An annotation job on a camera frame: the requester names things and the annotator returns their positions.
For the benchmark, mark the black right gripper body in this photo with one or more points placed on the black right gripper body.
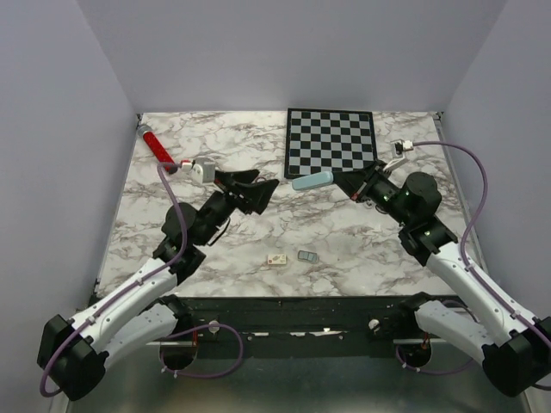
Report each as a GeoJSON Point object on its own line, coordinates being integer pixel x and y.
{"type": "Point", "coordinates": [381, 191]}

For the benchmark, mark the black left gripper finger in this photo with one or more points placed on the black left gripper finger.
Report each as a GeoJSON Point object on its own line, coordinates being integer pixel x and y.
{"type": "Point", "coordinates": [233, 179]}
{"type": "Point", "coordinates": [257, 195]}

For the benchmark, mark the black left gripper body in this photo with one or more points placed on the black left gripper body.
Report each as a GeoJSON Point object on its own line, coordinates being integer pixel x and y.
{"type": "Point", "coordinates": [217, 211]}

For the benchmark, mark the light blue stapler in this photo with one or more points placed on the light blue stapler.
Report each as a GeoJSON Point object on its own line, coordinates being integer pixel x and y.
{"type": "Point", "coordinates": [317, 180]}

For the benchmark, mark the white staple box sleeve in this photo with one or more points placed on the white staple box sleeve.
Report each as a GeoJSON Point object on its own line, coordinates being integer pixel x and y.
{"type": "Point", "coordinates": [277, 259]}

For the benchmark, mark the staple tray with staples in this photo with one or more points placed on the staple tray with staples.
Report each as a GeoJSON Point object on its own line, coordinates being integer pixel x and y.
{"type": "Point", "coordinates": [307, 256]}

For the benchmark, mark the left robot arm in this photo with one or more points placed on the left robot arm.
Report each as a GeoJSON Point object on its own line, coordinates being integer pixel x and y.
{"type": "Point", "coordinates": [76, 352]}

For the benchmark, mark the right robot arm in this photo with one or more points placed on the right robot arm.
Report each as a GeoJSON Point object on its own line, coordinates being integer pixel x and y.
{"type": "Point", "coordinates": [510, 342]}

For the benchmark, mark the black grey chessboard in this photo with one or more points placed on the black grey chessboard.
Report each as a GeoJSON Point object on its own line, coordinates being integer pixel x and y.
{"type": "Point", "coordinates": [319, 140]}

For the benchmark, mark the red glitter toy microphone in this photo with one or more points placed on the red glitter toy microphone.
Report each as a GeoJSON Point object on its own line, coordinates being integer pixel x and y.
{"type": "Point", "coordinates": [160, 153]}

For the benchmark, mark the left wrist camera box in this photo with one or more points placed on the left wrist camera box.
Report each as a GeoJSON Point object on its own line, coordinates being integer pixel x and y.
{"type": "Point", "coordinates": [201, 170]}

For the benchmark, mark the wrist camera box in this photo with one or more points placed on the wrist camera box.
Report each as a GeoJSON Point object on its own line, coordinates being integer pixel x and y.
{"type": "Point", "coordinates": [400, 148]}
{"type": "Point", "coordinates": [201, 170]}

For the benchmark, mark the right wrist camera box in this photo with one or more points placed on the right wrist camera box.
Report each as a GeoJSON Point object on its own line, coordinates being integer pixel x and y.
{"type": "Point", "coordinates": [400, 148]}

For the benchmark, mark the aluminium rail frame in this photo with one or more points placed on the aluminium rail frame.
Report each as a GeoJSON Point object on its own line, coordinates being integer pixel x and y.
{"type": "Point", "coordinates": [197, 339]}

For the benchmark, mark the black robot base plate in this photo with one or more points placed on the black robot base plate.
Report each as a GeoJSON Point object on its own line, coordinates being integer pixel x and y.
{"type": "Point", "coordinates": [390, 317]}

